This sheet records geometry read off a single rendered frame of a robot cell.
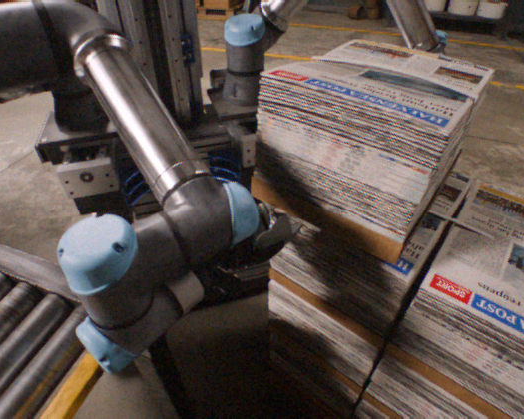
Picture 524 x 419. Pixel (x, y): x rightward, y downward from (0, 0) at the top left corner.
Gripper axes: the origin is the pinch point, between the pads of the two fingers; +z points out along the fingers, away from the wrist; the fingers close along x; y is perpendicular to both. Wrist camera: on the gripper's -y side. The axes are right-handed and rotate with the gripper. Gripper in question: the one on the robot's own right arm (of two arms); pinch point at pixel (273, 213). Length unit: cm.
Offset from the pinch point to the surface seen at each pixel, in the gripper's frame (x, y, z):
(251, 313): 26, -85, 22
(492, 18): 52, -59, 609
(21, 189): 194, -85, -4
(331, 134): -7.2, 17.0, 3.8
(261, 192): 3.9, 2.4, 1.3
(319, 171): -6.5, 10.6, 3.0
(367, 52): 0.5, 21.4, 30.2
